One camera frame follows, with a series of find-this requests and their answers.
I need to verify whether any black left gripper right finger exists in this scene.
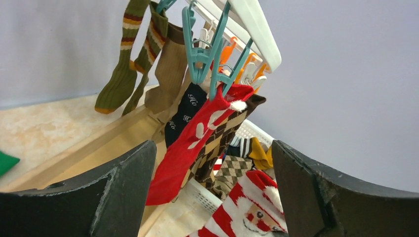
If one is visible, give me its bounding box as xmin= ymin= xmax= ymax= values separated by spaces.
xmin=272 ymin=140 xmax=419 ymax=237

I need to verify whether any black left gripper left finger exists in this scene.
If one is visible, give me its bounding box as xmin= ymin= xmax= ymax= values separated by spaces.
xmin=0 ymin=140 xmax=157 ymax=237

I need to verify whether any white clothes clip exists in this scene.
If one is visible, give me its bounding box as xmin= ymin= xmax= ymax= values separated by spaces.
xmin=239 ymin=62 xmax=267 ymax=93

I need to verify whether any teal clothes clip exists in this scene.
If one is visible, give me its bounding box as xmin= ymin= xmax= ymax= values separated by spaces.
xmin=182 ymin=0 xmax=231 ymax=84
xmin=209 ymin=38 xmax=253 ymax=101

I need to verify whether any red white striped sock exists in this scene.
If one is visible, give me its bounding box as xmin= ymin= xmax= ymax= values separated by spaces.
xmin=190 ymin=170 xmax=288 ymax=237

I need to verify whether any wooden hanger rack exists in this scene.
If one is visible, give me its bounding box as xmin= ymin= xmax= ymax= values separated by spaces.
xmin=0 ymin=107 xmax=166 ymax=237

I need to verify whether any orange clothes clip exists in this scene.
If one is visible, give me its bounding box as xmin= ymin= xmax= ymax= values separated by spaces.
xmin=234 ymin=52 xmax=257 ymax=84
xmin=219 ymin=37 xmax=237 ymax=65

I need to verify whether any white round clip hanger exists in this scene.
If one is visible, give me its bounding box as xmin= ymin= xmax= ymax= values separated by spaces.
xmin=193 ymin=0 xmax=282 ymax=74

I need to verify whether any yellow sock in basket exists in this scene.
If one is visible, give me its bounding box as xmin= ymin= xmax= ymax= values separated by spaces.
xmin=240 ymin=137 xmax=273 ymax=170

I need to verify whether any white plastic laundry basket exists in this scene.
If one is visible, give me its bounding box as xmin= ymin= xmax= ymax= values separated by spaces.
xmin=185 ymin=119 xmax=274 ymax=214

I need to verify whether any beige argyle sock in basket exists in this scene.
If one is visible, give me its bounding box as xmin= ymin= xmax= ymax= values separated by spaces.
xmin=212 ymin=156 xmax=252 ymax=200

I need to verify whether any green cloth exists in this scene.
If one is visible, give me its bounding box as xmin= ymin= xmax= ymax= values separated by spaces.
xmin=0 ymin=151 xmax=21 ymax=176

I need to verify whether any olive striped hanging sock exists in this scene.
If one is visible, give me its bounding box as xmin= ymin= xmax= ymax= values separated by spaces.
xmin=94 ymin=0 xmax=169 ymax=117

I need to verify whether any navy white red hanging sock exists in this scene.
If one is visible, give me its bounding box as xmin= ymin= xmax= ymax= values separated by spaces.
xmin=164 ymin=83 xmax=207 ymax=148

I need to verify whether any brown hanging sock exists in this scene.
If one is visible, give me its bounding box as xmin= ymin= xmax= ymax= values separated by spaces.
xmin=145 ymin=23 xmax=187 ymax=124

